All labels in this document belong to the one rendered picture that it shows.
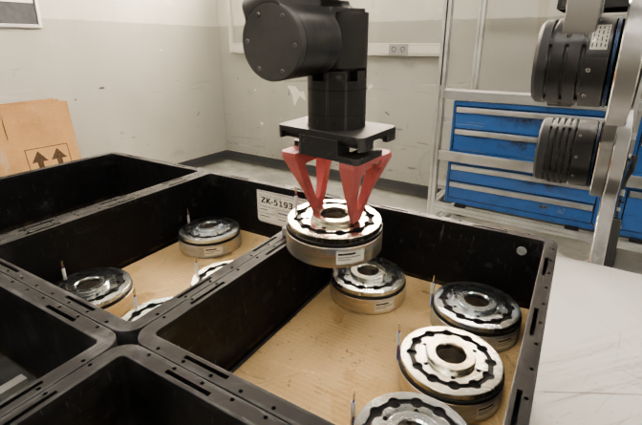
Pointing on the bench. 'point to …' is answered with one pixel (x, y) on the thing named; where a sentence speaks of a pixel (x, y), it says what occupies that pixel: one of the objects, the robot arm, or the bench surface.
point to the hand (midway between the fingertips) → (335, 208)
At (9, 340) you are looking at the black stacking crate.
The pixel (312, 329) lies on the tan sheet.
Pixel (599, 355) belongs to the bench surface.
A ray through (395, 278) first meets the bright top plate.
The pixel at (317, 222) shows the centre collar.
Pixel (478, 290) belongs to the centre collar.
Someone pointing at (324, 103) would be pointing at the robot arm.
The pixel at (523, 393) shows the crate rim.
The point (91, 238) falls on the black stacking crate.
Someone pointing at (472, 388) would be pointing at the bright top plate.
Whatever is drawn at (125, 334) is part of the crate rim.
